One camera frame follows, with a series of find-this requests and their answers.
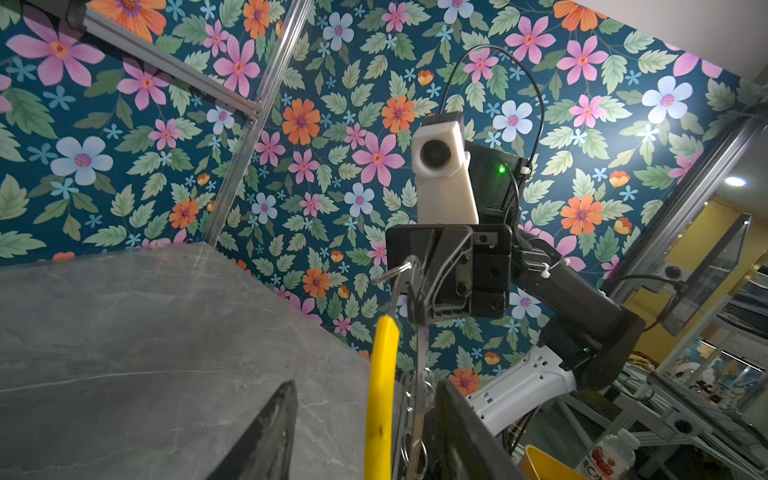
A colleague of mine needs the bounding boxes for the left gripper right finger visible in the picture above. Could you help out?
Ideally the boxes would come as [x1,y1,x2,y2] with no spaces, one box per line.
[435,380,525,480]

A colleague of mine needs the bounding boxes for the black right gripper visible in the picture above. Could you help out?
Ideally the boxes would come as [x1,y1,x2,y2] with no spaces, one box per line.
[385,224,512,326]

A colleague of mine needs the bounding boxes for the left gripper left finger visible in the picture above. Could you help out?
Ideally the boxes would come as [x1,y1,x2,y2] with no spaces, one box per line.
[206,380,298,480]

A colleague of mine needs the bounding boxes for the large black yellow keyring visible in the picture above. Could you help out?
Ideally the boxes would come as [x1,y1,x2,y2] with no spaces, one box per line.
[363,256,433,479]

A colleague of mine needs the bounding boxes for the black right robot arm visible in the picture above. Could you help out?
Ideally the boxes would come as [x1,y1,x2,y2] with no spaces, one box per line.
[386,140,645,434]

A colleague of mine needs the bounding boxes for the yellow bowl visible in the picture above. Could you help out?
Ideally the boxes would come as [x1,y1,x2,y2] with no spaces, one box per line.
[518,445,587,480]

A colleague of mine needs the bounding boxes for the white plastic bottle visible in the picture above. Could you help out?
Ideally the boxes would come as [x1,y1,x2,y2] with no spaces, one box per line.
[574,429,640,480]

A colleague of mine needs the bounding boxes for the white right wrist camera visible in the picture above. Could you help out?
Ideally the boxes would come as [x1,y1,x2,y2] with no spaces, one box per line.
[411,112,479,225]

